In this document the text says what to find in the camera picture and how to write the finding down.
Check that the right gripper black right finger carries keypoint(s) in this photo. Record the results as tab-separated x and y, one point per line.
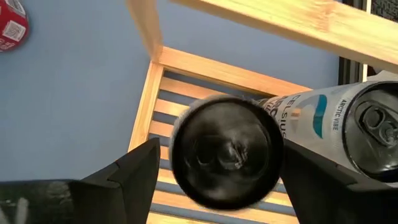
326	199

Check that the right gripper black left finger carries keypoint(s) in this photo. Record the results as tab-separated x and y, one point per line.
124	193

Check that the red Coca-Cola can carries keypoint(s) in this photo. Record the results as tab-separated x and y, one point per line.
12	25

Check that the wooden slatted shelf rack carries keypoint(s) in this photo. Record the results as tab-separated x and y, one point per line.
217	71

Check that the black perforated metal case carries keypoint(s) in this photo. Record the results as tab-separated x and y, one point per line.
387	7

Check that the black metal table frame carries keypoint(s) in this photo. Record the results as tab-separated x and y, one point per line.
349	71

